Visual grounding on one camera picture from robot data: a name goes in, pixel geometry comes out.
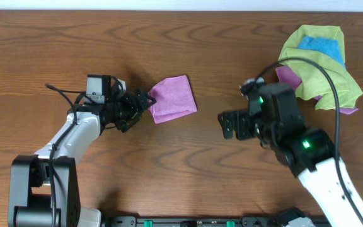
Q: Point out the purple microfibre cloth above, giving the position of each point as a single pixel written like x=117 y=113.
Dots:
x=174 y=99

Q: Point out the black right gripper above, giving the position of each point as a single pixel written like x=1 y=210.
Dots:
x=241 y=117

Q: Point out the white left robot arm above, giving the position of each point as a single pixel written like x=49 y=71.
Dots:
x=44 y=188

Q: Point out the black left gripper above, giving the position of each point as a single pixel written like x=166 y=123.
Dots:
x=135 y=110

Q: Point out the blue microfibre cloth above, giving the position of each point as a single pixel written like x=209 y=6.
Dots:
x=326 y=46

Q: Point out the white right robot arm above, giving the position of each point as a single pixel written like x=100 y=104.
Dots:
x=308 y=152

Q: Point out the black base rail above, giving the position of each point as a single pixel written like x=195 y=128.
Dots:
x=287 y=218

